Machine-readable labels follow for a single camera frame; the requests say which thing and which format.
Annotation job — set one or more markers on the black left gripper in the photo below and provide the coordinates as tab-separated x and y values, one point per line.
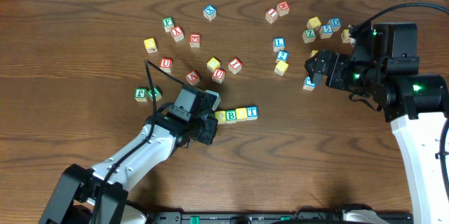
210	129

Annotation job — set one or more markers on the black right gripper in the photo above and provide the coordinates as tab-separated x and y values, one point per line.
326	68

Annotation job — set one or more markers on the yellow O block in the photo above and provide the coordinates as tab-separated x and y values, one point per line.
221	117

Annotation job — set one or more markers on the blue T block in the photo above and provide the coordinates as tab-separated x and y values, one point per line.
252	113

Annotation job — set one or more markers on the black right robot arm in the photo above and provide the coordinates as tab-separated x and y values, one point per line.
416	107

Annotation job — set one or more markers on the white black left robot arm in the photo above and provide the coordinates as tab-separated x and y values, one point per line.
100	194

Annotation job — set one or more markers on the yellow hammer block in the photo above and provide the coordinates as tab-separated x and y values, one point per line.
313	53

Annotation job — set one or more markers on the blue P block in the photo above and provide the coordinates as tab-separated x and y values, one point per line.
308	84

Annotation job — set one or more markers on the green B block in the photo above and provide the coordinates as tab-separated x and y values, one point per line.
230	116

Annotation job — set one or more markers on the green Z block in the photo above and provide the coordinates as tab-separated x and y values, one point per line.
308	35

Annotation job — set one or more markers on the yellow block by 2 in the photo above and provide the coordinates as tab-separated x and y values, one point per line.
281	67

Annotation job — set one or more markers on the blue 2 block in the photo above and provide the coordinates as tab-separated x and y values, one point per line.
282	56

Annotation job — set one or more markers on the blue 5 block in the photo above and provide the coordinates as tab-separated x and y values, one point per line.
325	31

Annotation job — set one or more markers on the yellow B-side block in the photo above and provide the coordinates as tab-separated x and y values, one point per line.
345	36

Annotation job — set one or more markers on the blue L block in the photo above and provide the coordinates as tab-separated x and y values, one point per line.
278	44

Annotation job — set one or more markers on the yellow block by Z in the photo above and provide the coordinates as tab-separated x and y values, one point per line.
314	23

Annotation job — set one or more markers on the blue D block far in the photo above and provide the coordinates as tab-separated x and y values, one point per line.
335	24

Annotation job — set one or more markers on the red A block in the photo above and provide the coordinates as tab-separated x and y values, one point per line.
193	78

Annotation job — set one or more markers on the red u block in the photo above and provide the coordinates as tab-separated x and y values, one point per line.
218	75
166	65

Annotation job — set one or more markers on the green N block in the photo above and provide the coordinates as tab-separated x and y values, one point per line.
154	94

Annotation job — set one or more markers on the red i block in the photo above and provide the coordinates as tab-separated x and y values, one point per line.
271	15
235	65

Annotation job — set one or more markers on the red I block far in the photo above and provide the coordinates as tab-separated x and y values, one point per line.
271	15

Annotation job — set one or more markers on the red block far right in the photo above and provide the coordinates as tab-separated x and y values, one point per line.
283	8

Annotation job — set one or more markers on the red U block left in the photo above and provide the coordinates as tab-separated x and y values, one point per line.
166	65

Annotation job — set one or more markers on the red E block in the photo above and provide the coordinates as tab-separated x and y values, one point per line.
195	40

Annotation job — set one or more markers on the red X block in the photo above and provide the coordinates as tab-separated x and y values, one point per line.
177	33

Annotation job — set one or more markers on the yellow block far left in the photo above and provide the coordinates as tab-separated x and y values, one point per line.
150	45

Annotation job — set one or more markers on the green F block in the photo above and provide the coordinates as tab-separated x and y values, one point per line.
168	24

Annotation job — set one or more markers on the blue X block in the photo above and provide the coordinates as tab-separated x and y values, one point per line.
210	12

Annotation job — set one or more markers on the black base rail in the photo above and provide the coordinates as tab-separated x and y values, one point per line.
347	213

